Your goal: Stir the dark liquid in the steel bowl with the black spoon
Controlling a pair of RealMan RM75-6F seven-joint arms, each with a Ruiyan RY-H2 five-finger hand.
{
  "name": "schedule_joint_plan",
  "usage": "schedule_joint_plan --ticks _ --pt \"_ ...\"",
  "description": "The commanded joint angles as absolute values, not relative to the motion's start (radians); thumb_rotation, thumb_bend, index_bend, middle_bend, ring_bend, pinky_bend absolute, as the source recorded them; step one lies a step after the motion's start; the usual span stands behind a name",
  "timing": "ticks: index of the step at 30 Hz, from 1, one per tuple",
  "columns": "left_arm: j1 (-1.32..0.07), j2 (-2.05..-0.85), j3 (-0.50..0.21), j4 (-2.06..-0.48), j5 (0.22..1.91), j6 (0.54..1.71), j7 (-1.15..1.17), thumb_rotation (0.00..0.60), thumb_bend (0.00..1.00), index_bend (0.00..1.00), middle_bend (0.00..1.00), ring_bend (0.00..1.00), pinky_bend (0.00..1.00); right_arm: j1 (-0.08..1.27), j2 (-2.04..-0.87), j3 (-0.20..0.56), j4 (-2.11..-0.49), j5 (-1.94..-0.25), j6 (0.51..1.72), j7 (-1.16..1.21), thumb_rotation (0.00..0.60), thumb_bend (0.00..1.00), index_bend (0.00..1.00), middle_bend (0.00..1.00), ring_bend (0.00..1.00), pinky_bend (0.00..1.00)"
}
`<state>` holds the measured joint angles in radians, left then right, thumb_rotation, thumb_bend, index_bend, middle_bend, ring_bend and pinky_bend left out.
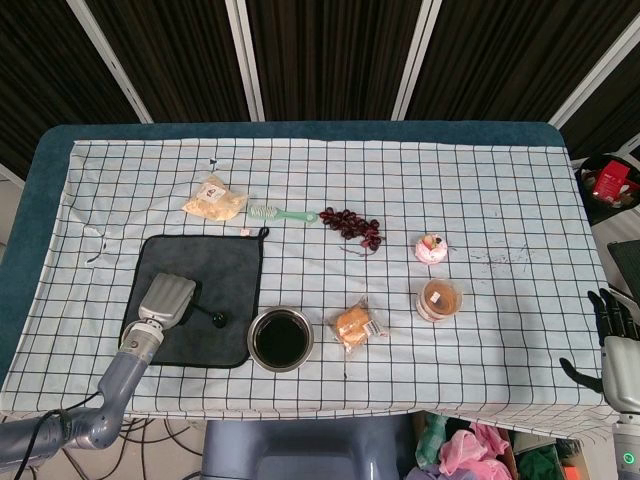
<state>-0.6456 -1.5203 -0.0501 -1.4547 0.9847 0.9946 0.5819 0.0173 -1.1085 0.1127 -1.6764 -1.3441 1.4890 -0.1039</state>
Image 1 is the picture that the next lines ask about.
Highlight green hair brush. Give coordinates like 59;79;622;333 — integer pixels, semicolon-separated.
247;203;319;225

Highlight black stirring spoon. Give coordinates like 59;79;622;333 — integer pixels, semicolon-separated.
192;302;229;325

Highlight dark metal bowl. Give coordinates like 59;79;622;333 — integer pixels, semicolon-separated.
248;306;315;372

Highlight checkered white tablecloth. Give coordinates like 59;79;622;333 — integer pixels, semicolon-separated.
0;137;636;441

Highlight bag of beige flakes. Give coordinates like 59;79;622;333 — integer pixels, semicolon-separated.
180;173;250;222

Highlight white partition post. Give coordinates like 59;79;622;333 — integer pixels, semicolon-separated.
223;0;266;122
389;0;444;121
547;14;640;127
64;0;154;124

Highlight dark grey microfibre cloth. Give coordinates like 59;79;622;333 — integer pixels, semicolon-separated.
118;227;271;370

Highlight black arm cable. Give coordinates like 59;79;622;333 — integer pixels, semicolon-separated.
0;389;106;480

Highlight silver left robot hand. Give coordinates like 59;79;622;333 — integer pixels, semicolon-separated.
137;272;204;330

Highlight packaged bread bun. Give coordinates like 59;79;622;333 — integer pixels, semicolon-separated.
329;298;389;354

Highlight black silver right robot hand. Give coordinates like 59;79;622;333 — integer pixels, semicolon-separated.
558;287;640;411

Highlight purple cloth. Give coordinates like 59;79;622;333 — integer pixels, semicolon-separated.
404;462;451;480

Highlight black waste bin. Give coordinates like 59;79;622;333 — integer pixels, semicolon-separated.
573;153;640;226

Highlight pink cloth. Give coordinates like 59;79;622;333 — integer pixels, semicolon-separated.
439;422;514;480

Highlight green cloth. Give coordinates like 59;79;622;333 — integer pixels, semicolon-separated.
414;412;451;456

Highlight grey-blue robot torso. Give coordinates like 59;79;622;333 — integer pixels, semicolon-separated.
200;414;416;480

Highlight red cardboard box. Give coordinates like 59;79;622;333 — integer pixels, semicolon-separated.
591;160;632;204

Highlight clear jar brown contents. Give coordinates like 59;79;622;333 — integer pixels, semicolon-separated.
414;277;464;324

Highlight pink strawberry cake toy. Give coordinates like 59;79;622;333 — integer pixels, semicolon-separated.
414;232;450;265

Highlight dark red grape bunch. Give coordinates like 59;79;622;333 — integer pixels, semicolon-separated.
319;206;386;257

